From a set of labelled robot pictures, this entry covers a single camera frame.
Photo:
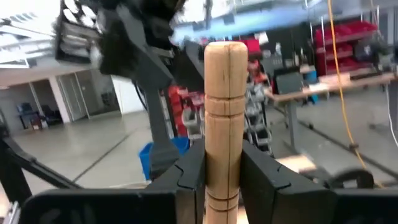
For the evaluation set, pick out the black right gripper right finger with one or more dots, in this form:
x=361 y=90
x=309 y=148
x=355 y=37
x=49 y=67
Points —
x=280 y=193

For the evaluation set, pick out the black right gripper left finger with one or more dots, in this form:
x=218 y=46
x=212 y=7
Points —
x=189 y=186

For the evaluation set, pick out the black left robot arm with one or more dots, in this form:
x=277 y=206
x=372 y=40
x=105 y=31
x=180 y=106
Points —
x=118 y=46

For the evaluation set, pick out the blue plastic bin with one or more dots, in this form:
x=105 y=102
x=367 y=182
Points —
x=144 y=161

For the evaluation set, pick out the wooden top workbench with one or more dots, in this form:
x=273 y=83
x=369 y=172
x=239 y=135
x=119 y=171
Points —
x=326 y=87

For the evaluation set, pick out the dark chair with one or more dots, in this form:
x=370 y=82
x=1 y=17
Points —
x=51 y=113

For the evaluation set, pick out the red storage bin shelf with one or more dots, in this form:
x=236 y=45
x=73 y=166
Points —
x=342 y=31

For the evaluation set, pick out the blue chair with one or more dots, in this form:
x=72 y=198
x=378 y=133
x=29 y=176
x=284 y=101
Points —
x=28 y=113

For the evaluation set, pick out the black aluminium table frame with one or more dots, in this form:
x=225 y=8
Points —
x=12 y=174

